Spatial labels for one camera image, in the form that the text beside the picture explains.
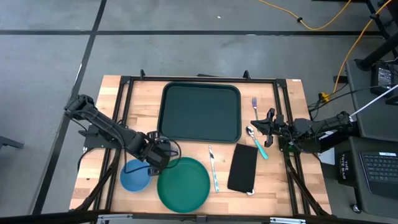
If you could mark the black laptop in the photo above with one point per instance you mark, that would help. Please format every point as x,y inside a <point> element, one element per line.
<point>379,168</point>

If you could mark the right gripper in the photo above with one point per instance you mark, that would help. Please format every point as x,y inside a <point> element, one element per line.
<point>273,126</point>

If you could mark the cart caster wheel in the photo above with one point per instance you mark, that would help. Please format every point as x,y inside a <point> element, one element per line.
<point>356,208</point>

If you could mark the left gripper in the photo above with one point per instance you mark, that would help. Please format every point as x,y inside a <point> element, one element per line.
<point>157,155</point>

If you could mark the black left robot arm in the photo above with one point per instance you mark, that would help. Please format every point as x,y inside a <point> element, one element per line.
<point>102,123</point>

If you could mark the black cloth napkin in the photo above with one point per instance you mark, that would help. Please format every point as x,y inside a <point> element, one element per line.
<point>242,168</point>

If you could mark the black device with screen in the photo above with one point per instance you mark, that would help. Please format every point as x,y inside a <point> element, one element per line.
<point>384,76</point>

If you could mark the black aluminium table frame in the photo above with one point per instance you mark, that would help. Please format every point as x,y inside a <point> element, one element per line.
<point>149,78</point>

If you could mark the grey equipment cart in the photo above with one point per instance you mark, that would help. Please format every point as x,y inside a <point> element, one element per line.
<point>357,199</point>

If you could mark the silver metal bracket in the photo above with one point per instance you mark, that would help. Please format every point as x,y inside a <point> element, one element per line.
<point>113,217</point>
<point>287,220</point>

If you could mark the dark green plastic tray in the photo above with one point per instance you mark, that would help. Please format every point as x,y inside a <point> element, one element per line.
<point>199,112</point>

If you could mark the black stand legs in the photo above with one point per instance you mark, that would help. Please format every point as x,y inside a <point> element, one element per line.
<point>379,51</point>

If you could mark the black tote bag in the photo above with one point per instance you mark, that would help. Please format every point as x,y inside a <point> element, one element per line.
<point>345,168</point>

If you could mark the grey chair leg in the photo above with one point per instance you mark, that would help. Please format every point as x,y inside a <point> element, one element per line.
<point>9,142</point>

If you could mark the blue bowl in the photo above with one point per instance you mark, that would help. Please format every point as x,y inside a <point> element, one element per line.
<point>133,180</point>

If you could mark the grey side table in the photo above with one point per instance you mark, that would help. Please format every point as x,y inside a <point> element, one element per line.
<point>367,124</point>

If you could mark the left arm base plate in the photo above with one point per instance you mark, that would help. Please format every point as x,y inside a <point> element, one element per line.
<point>93,140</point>

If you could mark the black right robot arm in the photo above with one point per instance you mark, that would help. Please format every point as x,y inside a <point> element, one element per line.
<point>326,124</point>

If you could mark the white paper sheet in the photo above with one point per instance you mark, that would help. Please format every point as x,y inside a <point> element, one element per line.
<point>328,158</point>

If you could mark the black overhead gantry beam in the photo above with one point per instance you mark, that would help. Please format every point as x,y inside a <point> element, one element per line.
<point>46,217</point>

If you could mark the green round plate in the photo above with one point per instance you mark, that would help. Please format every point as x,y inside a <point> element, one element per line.
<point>183,186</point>

